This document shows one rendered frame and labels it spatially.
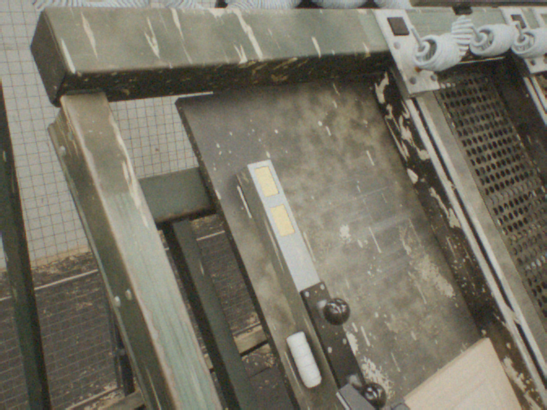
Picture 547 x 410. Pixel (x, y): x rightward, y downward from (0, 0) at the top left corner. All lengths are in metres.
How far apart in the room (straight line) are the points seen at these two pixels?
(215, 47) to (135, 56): 0.14
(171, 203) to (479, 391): 0.68
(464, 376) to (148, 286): 0.65
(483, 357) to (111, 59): 0.87
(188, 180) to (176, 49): 0.21
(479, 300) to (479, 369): 0.13
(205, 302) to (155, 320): 0.16
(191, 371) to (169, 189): 0.30
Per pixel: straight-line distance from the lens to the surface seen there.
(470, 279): 1.14
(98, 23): 0.78
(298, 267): 0.83
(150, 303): 0.69
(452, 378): 1.07
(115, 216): 0.71
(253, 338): 2.14
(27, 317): 1.53
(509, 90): 1.61
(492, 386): 1.16
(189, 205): 0.85
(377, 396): 0.74
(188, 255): 0.84
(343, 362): 0.84
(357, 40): 1.07
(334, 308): 0.71
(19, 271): 1.46
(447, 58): 1.06
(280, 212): 0.84
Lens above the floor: 1.90
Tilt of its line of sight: 17 degrees down
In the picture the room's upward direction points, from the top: 3 degrees counter-clockwise
